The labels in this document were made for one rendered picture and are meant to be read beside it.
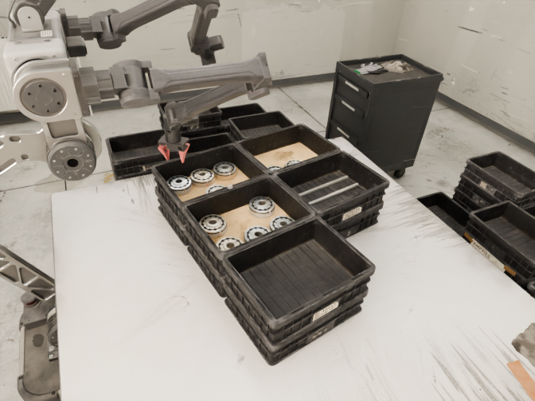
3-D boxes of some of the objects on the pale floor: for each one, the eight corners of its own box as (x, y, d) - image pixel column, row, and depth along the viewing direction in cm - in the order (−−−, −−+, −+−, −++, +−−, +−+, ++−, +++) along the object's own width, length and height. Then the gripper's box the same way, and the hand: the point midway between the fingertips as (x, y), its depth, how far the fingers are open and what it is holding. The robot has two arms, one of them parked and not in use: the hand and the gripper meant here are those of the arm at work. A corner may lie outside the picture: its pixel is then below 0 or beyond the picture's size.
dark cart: (349, 194, 310) (373, 83, 254) (320, 165, 341) (336, 60, 286) (408, 179, 331) (443, 73, 275) (376, 153, 362) (401, 53, 307)
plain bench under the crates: (137, 706, 112) (76, 709, 69) (86, 291, 225) (50, 193, 181) (520, 453, 169) (617, 368, 126) (326, 223, 281) (342, 136, 238)
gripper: (154, 129, 148) (159, 163, 157) (181, 133, 146) (185, 168, 156) (162, 120, 153) (166, 154, 163) (189, 125, 152) (191, 158, 161)
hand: (175, 159), depth 159 cm, fingers open, 6 cm apart
